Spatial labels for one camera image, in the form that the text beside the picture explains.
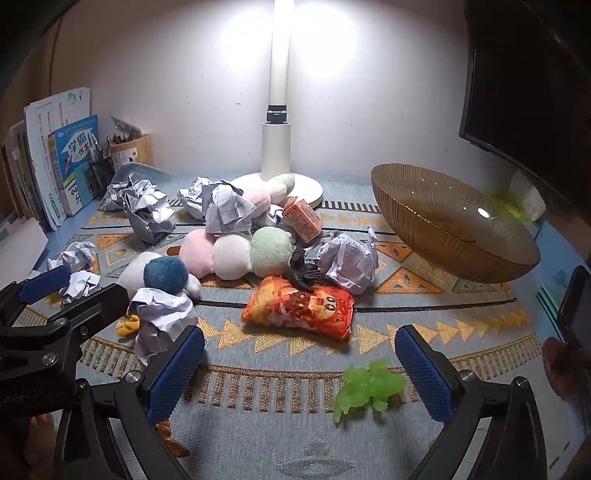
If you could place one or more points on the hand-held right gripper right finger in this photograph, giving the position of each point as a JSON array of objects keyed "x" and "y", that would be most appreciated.
[{"x": 425, "y": 378}]

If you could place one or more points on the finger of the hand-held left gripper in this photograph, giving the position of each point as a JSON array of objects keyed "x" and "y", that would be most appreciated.
[
  {"x": 92, "y": 307},
  {"x": 44, "y": 282}
]

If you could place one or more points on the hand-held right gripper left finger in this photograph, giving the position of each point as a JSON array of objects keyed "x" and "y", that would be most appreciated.
[{"x": 175, "y": 374}]

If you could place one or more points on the green translucent dinosaur toy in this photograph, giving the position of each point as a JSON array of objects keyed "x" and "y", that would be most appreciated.
[{"x": 369, "y": 387}]

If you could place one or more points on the blue and white plush toy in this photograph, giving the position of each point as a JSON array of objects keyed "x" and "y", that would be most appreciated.
[{"x": 164, "y": 274}]

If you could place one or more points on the pink white green plush skewer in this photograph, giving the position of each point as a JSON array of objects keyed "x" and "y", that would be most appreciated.
[
  {"x": 258, "y": 198},
  {"x": 231, "y": 258}
]

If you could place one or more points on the red snack bag plush pillow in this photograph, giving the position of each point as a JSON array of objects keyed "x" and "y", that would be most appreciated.
[{"x": 295, "y": 309}]

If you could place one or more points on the amber ribbed glass bowl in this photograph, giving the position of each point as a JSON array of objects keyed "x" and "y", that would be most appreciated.
[{"x": 452, "y": 240}]

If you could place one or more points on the black claw hair clip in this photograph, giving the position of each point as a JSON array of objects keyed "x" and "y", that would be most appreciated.
[{"x": 304, "y": 272}]

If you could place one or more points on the checked paper ball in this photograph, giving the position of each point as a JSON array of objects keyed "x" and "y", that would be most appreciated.
[{"x": 231, "y": 210}]

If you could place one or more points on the small orange carton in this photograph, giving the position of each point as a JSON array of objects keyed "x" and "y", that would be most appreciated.
[{"x": 300, "y": 221}]

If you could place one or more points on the person's left hand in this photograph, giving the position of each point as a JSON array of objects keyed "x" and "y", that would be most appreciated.
[{"x": 41, "y": 434}]

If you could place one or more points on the white paper stack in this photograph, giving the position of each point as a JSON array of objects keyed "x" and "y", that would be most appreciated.
[{"x": 18, "y": 240}]

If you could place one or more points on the row of upright books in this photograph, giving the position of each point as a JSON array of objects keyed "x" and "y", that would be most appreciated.
[{"x": 18, "y": 175}]

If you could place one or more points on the patterned woven mat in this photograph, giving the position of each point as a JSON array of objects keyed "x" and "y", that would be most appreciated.
[{"x": 286, "y": 406}]

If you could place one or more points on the black mesh pen holder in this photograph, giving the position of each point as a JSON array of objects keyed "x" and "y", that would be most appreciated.
[{"x": 101, "y": 173}]

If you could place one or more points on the blue cover book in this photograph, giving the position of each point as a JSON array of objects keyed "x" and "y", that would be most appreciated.
[{"x": 76, "y": 157}]

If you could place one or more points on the brown round object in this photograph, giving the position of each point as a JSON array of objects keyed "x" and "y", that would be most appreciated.
[{"x": 561, "y": 369}]

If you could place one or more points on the green booklet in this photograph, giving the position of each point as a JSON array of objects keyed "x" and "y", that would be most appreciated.
[{"x": 549, "y": 300}]

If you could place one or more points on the wooden pen holder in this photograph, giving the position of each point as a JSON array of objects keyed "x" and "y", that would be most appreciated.
[{"x": 134, "y": 150}]

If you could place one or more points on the bundle of pens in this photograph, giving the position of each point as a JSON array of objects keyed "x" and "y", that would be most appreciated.
[{"x": 124, "y": 134}]

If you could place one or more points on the green tissue box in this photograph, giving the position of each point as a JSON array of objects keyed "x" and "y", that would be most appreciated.
[{"x": 526, "y": 196}]

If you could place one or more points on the white desk lamp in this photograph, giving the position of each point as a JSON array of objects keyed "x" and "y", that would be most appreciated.
[{"x": 277, "y": 147}]

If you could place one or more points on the black television screen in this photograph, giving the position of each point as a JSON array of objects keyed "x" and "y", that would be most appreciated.
[{"x": 531, "y": 92}]

